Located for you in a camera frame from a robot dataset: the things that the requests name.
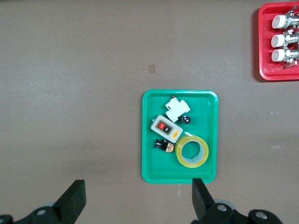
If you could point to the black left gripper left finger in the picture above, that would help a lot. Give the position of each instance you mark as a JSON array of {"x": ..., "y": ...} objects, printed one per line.
[{"x": 70, "y": 203}]

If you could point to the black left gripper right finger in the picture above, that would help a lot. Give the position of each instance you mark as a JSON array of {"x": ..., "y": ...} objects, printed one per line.
[{"x": 202, "y": 200}]

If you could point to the yellow clear tape roll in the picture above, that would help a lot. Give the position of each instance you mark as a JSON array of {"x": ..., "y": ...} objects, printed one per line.
[{"x": 180, "y": 154}]

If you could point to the green plastic tray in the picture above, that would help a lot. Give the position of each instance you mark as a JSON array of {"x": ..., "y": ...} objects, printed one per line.
[{"x": 154, "y": 168}]

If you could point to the small brown tape square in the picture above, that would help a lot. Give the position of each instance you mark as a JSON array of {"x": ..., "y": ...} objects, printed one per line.
[{"x": 151, "y": 68}]

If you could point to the red plastic tray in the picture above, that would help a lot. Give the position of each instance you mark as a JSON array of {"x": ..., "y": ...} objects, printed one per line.
[{"x": 266, "y": 70}]

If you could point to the small black orange connector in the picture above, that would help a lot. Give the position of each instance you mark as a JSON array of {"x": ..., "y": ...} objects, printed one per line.
[{"x": 163, "y": 145}]

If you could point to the white circuit breaker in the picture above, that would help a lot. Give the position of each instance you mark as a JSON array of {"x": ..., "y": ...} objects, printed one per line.
[{"x": 176, "y": 109}]

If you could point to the metal valve with white caps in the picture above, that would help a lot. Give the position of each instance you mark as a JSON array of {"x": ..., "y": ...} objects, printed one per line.
[
  {"x": 280, "y": 21},
  {"x": 279, "y": 55},
  {"x": 279, "y": 40}
]

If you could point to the grey on-off switch box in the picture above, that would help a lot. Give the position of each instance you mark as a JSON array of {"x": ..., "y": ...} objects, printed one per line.
[{"x": 165, "y": 128}]

